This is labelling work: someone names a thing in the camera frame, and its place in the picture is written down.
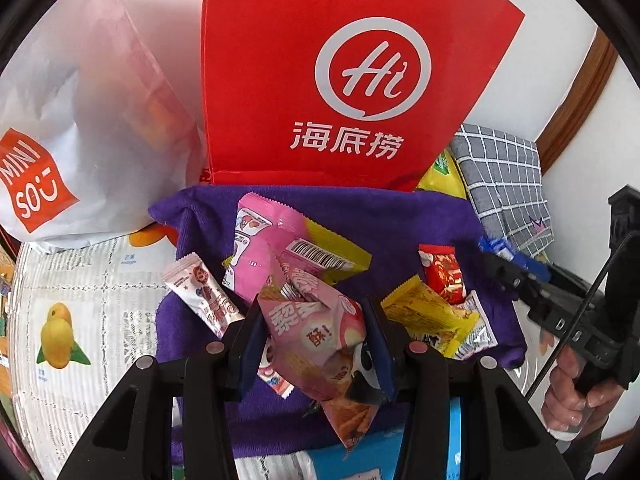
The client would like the small pink candy packet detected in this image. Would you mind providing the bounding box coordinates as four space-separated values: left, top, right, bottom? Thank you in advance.
257 350 294 400

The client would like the purple towel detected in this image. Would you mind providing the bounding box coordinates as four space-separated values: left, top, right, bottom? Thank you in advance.
149 185 529 461

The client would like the red paper bag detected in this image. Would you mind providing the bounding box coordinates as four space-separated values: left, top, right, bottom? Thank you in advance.
201 0 526 194

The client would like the fruit printed bed sheet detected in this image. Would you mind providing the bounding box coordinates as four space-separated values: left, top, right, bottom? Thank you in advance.
10 230 551 480

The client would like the red candy packet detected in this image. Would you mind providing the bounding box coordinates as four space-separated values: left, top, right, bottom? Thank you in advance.
418 243 469 306

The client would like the person's right forearm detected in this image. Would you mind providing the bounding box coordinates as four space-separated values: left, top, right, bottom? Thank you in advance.
562 405 632 480

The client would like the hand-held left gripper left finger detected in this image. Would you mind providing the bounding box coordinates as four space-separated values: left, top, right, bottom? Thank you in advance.
57 296 269 480

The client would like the yellow green snack bag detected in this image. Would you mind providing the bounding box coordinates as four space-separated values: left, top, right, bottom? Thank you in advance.
415 149 469 200

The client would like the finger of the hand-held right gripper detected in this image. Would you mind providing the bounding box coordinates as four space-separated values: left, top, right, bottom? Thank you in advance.
482 251 551 309

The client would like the grey checked cloth pouch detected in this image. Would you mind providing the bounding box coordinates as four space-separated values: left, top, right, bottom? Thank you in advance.
447 123 556 264

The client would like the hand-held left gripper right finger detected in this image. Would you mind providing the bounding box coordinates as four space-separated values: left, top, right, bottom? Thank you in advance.
362 296 573 480

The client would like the black cable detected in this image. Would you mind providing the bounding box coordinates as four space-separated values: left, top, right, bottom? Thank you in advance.
525 232 640 403

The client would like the wooden headboard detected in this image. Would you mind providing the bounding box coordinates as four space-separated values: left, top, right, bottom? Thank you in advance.
537 27 621 176

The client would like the blue tissue pack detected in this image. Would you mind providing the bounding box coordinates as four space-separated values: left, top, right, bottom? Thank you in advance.
305 397 464 480

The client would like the person's right hand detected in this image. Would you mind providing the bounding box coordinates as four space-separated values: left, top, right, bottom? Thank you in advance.
541 345 626 433

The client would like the small blue snack packet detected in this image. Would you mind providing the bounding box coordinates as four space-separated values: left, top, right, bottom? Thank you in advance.
477 234 526 264

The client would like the pink panda snack packet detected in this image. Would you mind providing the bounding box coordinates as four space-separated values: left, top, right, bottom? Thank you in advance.
257 267 386 454

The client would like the pink white stick packet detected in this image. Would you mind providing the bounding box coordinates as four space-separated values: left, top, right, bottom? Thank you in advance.
161 252 246 340

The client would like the white plastic shopping bag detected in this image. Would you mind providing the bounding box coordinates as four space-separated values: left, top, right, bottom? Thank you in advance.
0 0 209 254

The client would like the pink snack packet yellow edge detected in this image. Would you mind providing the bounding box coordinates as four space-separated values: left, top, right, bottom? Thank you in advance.
221 192 373 304

